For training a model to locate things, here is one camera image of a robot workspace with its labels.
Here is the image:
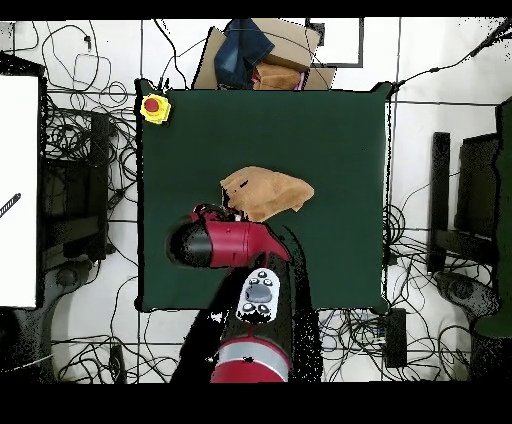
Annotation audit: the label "tan terry towel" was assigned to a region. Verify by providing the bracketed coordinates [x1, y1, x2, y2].
[219, 165, 316, 223]

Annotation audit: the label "black flat bar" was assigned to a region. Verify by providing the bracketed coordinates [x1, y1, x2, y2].
[426, 131, 451, 275]

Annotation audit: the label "dark green tablecloth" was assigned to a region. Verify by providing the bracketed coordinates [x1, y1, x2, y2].
[134, 78, 395, 315]

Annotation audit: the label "folded tan towel in box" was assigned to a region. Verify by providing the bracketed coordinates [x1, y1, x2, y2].
[252, 62, 303, 91]

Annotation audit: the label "yellow red emergency stop button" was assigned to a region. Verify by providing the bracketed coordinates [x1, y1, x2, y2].
[139, 93, 172, 125]

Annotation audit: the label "blue denim jeans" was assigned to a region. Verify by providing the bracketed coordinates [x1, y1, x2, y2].
[213, 17, 276, 90]

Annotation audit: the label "black equipment stand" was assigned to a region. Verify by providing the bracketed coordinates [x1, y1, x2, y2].
[41, 113, 111, 269]

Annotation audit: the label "brown cardboard box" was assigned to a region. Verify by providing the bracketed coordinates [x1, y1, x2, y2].
[191, 17, 337, 91]

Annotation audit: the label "black stand leg with knob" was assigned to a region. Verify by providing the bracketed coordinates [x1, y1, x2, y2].
[434, 270, 501, 321]
[23, 259, 95, 361]

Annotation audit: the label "black box stand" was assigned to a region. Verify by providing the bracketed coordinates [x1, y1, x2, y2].
[453, 133, 501, 265]

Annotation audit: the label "white rectangular board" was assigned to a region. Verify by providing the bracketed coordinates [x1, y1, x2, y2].
[0, 75, 40, 308]

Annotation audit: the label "black striped rod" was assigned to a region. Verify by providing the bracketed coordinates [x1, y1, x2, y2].
[0, 192, 22, 219]

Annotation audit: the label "green fabric sheet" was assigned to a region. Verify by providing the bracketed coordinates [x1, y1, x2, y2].
[473, 95, 512, 339]

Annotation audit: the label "tangle of black cables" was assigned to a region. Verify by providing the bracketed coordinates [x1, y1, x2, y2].
[315, 203, 497, 383]

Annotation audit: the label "black rectangular frame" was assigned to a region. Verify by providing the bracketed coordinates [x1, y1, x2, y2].
[305, 17, 365, 68]

